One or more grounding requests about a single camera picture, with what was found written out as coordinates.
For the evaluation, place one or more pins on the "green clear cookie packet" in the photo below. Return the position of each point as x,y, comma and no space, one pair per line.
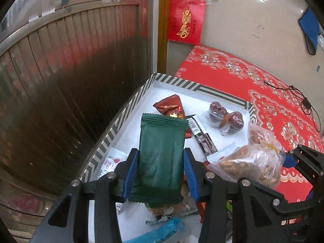
164,212

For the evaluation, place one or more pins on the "red candy packet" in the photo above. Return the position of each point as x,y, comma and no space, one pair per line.
201,211
169,106

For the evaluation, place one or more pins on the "brown panelled door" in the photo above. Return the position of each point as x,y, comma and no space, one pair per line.
63,81

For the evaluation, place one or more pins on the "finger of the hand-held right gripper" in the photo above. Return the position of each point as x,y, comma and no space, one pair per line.
287,160
286,207

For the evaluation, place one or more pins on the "blue black wall pad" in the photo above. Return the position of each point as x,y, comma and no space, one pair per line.
310,27

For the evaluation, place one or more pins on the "white strawberry snack packet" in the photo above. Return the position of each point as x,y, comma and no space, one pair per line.
111,162

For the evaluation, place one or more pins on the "long pale blue snack packet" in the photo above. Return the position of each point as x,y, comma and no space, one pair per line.
157,231

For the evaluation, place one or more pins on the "striped cardboard box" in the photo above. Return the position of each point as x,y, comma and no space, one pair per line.
162,88

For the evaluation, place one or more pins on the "red floral tablecloth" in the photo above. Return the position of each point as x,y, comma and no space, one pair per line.
227,81

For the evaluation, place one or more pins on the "light blue nut packet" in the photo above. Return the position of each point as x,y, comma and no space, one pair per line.
243,162

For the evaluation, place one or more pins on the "red door couplet strip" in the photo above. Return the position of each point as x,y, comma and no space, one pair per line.
146,10

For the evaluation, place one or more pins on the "clear packet of red dates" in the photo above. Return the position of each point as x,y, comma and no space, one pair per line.
215,108

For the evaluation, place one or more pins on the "red gold wall poster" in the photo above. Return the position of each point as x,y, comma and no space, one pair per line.
186,20

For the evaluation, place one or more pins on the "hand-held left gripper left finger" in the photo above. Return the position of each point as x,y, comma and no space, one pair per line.
130,174

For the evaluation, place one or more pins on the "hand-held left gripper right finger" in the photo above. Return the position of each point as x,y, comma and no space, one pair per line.
191,177

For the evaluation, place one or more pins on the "brown stick snack packet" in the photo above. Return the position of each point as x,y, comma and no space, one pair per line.
205,141

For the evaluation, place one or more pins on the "golden wooden door frame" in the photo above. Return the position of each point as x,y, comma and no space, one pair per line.
164,30

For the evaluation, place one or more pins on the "dark green snack packet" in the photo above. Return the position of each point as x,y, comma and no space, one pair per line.
159,157

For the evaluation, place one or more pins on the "white wall switch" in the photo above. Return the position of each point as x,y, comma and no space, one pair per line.
321,40

